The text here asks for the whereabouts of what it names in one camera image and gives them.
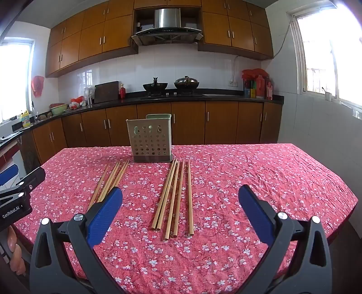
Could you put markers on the red bag over bottles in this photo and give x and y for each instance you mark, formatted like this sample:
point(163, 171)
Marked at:
point(254, 74)

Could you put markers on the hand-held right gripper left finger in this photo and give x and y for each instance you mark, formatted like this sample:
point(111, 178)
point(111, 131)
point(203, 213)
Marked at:
point(104, 214)

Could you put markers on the hanging red bag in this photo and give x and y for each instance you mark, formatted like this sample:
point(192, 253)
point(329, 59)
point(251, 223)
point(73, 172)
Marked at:
point(37, 86)

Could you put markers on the person's left hand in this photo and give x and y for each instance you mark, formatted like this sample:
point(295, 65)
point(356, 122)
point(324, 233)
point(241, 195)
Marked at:
point(17, 254)

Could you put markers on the red bottle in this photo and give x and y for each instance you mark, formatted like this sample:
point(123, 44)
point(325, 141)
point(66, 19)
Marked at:
point(122, 92)

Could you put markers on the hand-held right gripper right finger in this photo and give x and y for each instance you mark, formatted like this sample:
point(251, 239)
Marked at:
point(256, 214)

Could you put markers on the gas hob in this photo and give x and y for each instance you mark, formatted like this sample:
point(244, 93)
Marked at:
point(169, 96)

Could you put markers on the short wooden wall cabinet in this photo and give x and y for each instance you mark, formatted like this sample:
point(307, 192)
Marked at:
point(166, 3)

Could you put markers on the white cup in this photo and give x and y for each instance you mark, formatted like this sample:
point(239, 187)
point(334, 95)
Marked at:
point(328, 96)

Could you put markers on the dark wooden cutting board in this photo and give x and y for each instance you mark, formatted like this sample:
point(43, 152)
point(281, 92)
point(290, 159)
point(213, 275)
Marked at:
point(106, 92)

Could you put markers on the green basin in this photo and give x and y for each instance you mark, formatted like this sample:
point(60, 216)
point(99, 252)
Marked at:
point(59, 109)

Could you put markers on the wooden base cabinet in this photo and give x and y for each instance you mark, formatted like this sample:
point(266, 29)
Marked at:
point(220, 121)

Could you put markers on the perforated plastic utensil holder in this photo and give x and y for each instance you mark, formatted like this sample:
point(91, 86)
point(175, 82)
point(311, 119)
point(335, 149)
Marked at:
point(150, 141)

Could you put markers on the metal faucet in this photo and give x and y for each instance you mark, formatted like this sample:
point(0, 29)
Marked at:
point(33, 111)

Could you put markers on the white wall socket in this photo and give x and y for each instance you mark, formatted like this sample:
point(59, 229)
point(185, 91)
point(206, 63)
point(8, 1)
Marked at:
point(233, 83)

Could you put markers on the red floral tablecloth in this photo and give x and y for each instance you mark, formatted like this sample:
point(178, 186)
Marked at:
point(226, 183)

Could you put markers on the row of condiment bottles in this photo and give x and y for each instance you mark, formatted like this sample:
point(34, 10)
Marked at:
point(257, 90)

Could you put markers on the clear glass jars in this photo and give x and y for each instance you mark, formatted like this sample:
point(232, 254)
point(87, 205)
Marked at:
point(90, 96)

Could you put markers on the small kitchen window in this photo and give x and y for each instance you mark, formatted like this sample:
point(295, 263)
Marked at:
point(14, 79)

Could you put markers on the yellow detergent bottle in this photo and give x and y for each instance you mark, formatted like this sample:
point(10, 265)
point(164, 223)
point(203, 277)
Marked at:
point(26, 120)

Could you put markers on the steel range hood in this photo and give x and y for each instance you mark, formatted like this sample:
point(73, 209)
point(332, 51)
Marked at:
point(166, 19)

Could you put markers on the wooden utensils in holder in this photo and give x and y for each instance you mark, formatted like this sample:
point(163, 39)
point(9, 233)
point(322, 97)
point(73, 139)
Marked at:
point(240, 28)

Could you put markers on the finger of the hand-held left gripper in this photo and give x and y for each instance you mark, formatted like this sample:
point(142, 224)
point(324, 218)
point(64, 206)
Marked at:
point(8, 174)
point(34, 176)

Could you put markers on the black kitchen countertop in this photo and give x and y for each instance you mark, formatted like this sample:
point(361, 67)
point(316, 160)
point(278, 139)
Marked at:
point(226, 97)

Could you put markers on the lidded black wok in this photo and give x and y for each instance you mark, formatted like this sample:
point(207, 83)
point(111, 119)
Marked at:
point(186, 83)

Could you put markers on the bamboo chopstick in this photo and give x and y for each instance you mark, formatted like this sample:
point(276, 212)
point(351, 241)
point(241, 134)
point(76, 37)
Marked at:
point(172, 203)
point(100, 183)
point(114, 175)
point(190, 198)
point(164, 195)
point(110, 176)
point(118, 175)
point(168, 195)
point(121, 175)
point(179, 198)

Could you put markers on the red plastic bag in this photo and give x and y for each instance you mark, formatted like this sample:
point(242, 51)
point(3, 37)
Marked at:
point(77, 100)

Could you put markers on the large kitchen window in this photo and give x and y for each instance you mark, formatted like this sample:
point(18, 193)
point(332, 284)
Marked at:
point(325, 56)

